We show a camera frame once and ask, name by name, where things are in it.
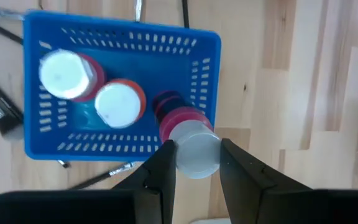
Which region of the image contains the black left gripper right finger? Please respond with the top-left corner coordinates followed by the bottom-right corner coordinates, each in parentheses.
top-left (219, 138), bottom-right (312, 224)

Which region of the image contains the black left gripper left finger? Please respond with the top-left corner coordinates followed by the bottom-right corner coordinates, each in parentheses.
top-left (113, 140), bottom-right (178, 224)

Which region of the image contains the magenta paint bottle white cap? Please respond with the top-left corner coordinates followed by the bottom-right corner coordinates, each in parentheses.
top-left (152, 90), bottom-right (223, 180)
top-left (38, 49), bottom-right (106, 103)

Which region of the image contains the orange paint bottle white cap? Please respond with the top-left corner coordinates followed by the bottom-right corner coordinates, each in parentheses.
top-left (94, 78), bottom-right (147, 129)

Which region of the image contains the thick black silver-ferrule brush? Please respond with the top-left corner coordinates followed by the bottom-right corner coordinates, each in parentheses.
top-left (0, 66), bottom-right (24, 141)

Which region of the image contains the white plastic tray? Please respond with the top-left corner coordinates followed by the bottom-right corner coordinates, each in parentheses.
top-left (190, 218), bottom-right (231, 224)

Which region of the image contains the blue plastic slotted basket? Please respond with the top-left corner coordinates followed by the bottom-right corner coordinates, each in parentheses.
top-left (22, 9), bottom-right (223, 162)

